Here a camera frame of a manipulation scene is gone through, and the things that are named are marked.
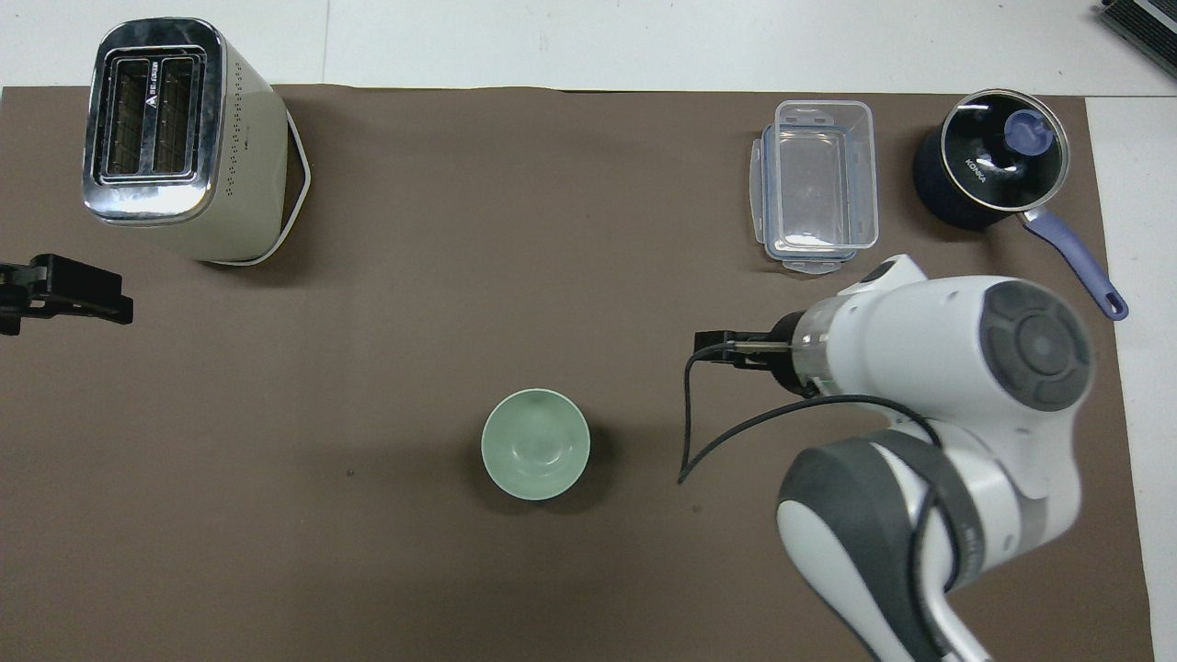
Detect dark blue saucepan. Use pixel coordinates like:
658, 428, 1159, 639
912, 89, 1130, 322

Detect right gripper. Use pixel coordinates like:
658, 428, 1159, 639
732, 311, 806, 398

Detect clear container lid blue clips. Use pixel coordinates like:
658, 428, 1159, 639
749, 124, 863, 276

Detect cream and chrome toaster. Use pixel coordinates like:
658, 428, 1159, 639
81, 17, 312, 268

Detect dark ribbed device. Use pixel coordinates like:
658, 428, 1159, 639
1098, 0, 1177, 53

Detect clear plastic container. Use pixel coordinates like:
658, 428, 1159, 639
762, 99, 880, 256

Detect green bowl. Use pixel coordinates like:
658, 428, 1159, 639
481, 388, 591, 502

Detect black cable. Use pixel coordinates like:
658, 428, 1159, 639
678, 337, 946, 485

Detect glass lid blue knob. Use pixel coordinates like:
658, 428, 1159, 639
942, 89, 1072, 215

